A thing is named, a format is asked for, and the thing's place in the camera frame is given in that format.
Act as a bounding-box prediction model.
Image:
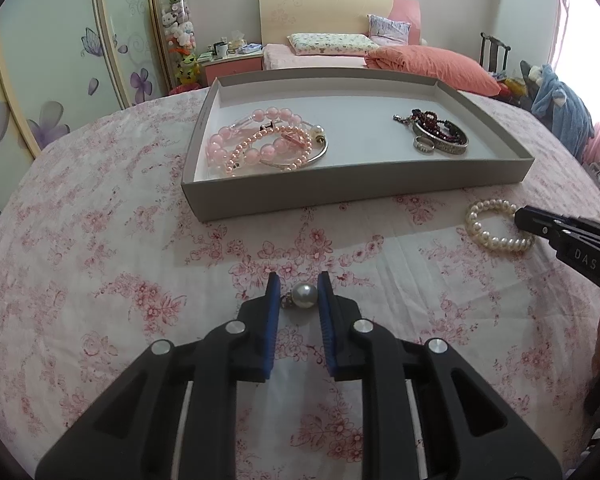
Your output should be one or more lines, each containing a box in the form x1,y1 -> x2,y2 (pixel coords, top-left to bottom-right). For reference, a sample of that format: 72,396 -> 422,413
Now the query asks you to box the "blue plush toy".
530,64 -> 595,156

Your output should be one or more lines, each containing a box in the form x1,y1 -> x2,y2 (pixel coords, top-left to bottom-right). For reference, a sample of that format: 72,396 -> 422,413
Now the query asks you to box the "dark cuff bracelet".
415,122 -> 470,156

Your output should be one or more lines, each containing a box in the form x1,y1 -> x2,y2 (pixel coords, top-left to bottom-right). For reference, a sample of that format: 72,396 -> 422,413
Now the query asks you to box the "floral pillow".
286,32 -> 376,57

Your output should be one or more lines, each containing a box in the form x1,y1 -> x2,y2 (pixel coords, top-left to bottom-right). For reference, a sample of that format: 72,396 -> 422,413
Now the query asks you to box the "silver bangle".
257,119 -> 329,170

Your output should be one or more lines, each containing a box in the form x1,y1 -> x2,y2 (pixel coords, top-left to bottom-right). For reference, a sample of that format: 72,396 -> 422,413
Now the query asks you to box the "small lavender pillow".
367,14 -> 412,45

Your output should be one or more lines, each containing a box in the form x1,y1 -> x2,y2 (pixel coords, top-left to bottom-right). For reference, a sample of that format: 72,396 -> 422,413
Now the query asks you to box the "grey cardboard tray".
181,70 -> 536,223

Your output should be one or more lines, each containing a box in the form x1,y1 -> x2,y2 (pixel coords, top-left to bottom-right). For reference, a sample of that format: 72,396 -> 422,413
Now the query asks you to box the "pink bead bracelet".
206,106 -> 315,171

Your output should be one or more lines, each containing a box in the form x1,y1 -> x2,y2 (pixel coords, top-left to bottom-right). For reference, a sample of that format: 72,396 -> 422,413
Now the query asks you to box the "yellow plush toy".
176,52 -> 201,86

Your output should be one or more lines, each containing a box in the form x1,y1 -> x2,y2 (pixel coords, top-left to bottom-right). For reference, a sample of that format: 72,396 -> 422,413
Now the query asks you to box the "pink bed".
262,42 -> 381,71

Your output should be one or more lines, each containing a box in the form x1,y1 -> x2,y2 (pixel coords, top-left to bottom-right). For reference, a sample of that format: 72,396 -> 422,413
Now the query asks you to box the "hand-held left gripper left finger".
35,272 -> 281,480

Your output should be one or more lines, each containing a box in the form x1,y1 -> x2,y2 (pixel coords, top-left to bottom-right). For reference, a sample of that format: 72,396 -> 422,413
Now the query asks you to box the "clear tube of plush toys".
157,0 -> 198,88

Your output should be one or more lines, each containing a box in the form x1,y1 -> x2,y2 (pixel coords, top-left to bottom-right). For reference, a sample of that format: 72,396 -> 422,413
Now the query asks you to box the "cream and pink headboard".
258,0 -> 422,46

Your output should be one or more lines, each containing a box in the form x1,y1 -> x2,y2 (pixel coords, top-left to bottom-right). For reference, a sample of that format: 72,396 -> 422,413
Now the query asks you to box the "red bead bracelet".
410,107 -> 468,143

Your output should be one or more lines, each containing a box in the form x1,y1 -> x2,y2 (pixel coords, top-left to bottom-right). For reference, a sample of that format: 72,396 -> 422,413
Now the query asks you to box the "flower-painted wardrobe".
0,0 -> 173,241

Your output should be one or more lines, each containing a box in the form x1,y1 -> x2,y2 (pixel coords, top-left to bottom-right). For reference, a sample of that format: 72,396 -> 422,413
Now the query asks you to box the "cream pearl bracelet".
465,199 -> 535,253

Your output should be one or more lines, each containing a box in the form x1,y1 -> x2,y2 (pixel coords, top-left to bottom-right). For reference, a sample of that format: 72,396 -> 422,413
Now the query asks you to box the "dark wooden chair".
480,32 -> 510,73

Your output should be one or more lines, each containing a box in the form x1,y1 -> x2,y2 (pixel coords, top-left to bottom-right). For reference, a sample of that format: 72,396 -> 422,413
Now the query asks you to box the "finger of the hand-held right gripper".
514,205 -> 563,242

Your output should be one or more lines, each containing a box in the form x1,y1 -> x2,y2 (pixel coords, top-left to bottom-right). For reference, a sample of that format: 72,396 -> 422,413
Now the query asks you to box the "peach pearl bracelet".
222,125 -> 315,178

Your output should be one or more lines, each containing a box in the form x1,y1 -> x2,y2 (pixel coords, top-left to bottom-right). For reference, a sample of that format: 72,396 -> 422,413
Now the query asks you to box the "pink nightstand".
202,52 -> 265,87

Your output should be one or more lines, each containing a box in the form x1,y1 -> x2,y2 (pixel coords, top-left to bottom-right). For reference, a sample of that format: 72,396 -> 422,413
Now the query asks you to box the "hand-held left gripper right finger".
317,271 -> 563,480

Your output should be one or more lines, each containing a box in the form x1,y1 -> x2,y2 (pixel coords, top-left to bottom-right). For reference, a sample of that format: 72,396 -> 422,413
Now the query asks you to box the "pink floral cloth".
0,91 -> 600,480

